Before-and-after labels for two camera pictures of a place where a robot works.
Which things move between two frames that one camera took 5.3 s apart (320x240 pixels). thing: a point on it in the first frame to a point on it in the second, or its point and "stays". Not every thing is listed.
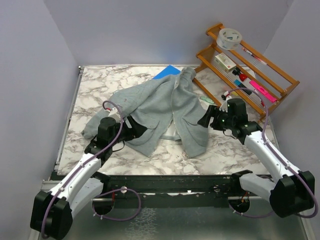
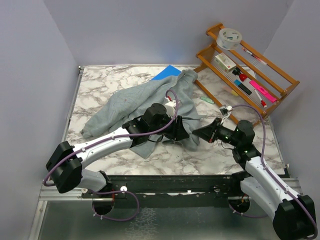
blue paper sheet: [169, 70] stays
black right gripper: [212, 111] to [208, 132]
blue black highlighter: [239, 84] stays
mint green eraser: [207, 99] stays
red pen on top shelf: [255, 56] stays
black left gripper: [135, 131] to [178, 132]
